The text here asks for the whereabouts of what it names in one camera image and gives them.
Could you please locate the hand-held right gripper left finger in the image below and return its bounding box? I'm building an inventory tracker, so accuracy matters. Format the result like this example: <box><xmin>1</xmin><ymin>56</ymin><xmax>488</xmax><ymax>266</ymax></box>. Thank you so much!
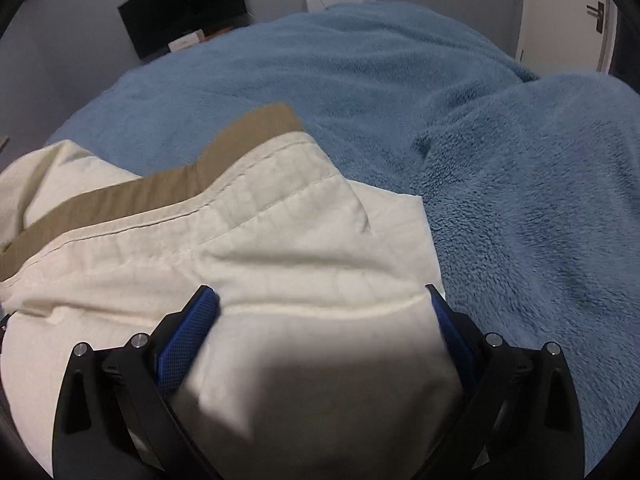
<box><xmin>52</xmin><ymin>284</ymin><xmax>224</xmax><ymax>480</ymax></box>

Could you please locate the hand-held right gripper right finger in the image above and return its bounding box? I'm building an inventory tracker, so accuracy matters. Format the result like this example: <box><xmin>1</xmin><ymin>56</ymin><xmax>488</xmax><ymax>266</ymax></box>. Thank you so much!
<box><xmin>414</xmin><ymin>284</ymin><xmax>587</xmax><ymax>480</ymax></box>

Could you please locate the blue fleece blanket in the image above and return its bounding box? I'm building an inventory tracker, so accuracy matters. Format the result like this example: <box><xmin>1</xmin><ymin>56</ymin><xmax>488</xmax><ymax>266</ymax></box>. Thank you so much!
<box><xmin>44</xmin><ymin>0</ymin><xmax>640</xmax><ymax>473</ymax></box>

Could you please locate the white set-top box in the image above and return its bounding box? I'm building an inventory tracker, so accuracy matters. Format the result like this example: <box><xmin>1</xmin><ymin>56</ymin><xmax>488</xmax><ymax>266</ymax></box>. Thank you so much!
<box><xmin>167</xmin><ymin>30</ymin><xmax>207</xmax><ymax>54</ymax></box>

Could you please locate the wooden television stand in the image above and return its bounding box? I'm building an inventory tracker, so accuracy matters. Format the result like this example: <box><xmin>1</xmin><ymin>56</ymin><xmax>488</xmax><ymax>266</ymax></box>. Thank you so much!
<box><xmin>199</xmin><ymin>22</ymin><xmax>237</xmax><ymax>42</ymax></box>

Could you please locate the black flat television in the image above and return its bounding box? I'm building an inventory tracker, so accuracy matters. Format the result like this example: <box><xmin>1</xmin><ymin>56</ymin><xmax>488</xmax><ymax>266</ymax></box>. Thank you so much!
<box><xmin>117</xmin><ymin>0</ymin><xmax>252</xmax><ymax>59</ymax></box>

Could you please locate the white door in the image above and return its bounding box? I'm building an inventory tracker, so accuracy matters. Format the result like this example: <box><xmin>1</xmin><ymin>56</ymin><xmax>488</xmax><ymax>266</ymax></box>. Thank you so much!
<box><xmin>515</xmin><ymin>0</ymin><xmax>620</xmax><ymax>75</ymax></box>

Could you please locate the metal door handle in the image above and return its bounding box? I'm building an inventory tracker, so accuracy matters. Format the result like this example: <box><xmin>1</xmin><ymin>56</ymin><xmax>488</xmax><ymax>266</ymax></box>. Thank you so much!
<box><xmin>586</xmin><ymin>0</ymin><xmax>607</xmax><ymax>36</ymax></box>

